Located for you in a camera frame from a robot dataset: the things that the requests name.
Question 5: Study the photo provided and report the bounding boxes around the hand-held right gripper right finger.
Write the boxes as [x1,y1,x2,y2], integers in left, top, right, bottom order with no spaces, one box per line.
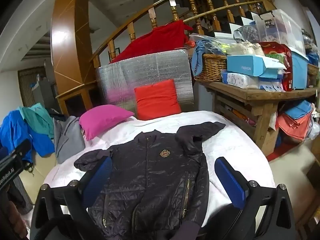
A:
[214,157,299,240]

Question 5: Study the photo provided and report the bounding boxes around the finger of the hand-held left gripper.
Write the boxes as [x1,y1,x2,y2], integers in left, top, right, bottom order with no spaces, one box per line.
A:
[14,139,33,160]

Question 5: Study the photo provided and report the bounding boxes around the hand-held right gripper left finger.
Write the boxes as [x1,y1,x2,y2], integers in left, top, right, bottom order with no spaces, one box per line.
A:
[30,156,113,240]

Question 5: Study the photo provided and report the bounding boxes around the black jacket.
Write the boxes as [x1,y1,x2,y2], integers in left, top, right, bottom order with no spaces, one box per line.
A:
[74,121,227,240]

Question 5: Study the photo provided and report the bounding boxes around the blue jacket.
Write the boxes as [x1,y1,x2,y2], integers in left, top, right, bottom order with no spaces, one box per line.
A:
[0,110,55,165]

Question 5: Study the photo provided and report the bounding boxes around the cream sofa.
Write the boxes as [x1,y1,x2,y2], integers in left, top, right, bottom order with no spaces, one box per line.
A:
[12,152,59,205]

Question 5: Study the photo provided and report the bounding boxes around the teal jacket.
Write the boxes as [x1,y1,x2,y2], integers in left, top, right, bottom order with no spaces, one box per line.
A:
[20,102,55,139]

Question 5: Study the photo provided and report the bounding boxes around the white blanket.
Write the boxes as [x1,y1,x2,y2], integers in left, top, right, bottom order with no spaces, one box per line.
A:
[42,110,277,240]

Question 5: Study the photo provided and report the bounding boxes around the grey coat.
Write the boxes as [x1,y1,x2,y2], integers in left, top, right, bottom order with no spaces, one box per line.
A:
[54,116,85,164]

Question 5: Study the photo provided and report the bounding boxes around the navy garment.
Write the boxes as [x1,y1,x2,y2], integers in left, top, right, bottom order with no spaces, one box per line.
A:
[46,109,67,120]

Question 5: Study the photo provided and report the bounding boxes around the grey refrigerator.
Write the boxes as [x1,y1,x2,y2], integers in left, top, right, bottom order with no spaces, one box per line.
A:
[31,76,59,113]

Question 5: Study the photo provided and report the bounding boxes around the red floor mat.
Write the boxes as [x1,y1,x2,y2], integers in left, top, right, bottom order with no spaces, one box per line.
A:
[266,142,298,163]

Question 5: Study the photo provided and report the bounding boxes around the magenta pillow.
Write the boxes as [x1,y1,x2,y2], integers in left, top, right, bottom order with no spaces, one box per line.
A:
[79,104,135,141]

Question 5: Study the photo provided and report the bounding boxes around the brown curtain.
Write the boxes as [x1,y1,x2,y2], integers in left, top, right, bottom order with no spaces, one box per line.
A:
[17,66,47,108]

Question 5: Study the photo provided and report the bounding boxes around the stack of orange cloths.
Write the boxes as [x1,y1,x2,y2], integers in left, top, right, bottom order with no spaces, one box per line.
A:
[276,112,313,142]

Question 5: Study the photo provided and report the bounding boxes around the wooden table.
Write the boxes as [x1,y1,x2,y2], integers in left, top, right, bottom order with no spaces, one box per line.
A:
[197,80,320,157]

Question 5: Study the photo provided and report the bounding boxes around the red pillow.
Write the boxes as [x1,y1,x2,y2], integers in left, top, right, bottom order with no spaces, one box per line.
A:
[134,79,182,121]

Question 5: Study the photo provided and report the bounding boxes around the folded blue cloth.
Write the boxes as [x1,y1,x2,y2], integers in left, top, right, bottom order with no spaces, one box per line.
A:
[284,100,313,120]

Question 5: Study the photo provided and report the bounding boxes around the white tissue pack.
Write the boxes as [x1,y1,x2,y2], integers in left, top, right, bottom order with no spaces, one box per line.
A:
[221,71,260,90]

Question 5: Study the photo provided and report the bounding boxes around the small blue white boxes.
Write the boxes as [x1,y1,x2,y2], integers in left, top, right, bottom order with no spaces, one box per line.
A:
[259,77,285,92]

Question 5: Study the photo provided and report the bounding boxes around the wicker basket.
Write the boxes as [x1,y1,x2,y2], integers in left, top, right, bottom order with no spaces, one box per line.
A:
[190,53,229,82]

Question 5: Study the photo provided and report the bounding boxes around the blue cardboard box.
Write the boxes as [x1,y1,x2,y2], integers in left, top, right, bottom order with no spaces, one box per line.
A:
[227,54,287,79]

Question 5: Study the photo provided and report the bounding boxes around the wooden pillar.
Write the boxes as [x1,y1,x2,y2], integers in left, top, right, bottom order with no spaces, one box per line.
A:
[51,0,97,117]

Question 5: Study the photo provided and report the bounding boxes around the silver foil panel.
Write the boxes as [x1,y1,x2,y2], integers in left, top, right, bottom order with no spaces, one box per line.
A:
[95,49,195,114]

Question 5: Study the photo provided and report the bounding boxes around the blue plastic bin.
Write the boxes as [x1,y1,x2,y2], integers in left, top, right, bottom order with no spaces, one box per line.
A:
[290,45,309,90]

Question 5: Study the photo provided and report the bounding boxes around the white plastic bag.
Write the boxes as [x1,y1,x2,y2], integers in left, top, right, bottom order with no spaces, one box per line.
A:
[226,41,265,57]

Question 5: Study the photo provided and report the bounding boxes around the red gift bag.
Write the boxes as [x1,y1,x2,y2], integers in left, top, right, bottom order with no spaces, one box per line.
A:
[259,42,293,92]

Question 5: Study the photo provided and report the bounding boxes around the red cloth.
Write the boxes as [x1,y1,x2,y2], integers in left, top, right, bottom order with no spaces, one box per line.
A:
[109,20,194,64]

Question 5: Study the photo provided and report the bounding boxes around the dark patterned bag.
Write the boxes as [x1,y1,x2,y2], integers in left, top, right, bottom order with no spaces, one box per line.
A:
[235,25,260,43]

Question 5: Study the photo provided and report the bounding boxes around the clear plastic storage box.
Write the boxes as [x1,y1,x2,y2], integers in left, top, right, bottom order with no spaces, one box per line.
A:
[251,9,307,54]

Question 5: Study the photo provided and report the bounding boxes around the wooden stair railing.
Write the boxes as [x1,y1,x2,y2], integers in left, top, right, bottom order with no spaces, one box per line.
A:
[90,0,277,68]

